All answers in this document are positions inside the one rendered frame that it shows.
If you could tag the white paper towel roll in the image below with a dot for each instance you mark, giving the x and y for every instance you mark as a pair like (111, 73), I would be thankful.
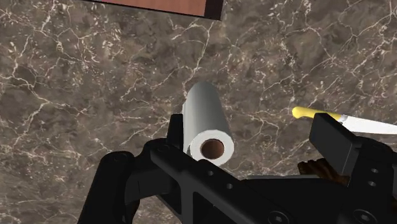
(201, 108)

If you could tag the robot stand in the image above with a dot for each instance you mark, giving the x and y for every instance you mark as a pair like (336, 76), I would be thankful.
(161, 5)

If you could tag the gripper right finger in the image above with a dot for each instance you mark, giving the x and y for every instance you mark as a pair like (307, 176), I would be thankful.
(335, 142)

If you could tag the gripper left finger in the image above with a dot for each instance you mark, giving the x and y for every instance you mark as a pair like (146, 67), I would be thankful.
(173, 167)

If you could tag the dark brown lumpy object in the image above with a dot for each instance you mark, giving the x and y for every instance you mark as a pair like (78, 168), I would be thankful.
(319, 170)

